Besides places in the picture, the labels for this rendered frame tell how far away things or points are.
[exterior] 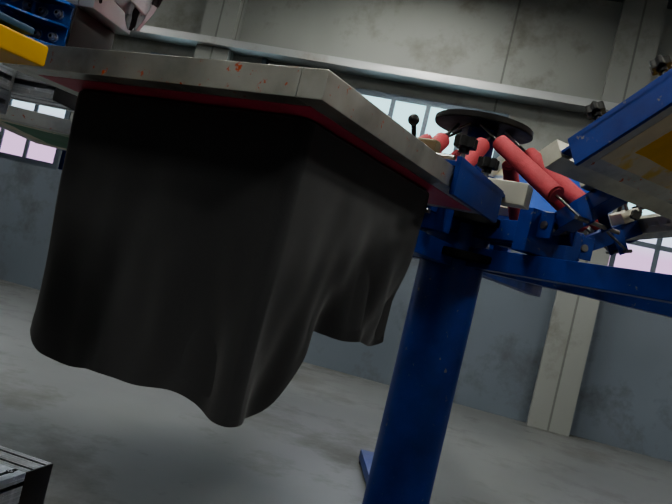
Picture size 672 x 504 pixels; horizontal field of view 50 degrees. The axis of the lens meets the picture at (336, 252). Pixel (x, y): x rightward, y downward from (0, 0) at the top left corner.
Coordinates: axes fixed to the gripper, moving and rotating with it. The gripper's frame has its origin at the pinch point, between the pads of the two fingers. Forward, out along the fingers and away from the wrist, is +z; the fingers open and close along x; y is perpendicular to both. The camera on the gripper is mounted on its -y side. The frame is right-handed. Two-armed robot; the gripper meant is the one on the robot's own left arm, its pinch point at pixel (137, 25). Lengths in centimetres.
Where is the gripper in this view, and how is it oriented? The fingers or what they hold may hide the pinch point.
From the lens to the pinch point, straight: 143.6
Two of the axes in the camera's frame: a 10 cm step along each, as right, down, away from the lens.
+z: -2.4, 9.7, -0.4
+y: -4.5, -1.5, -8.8
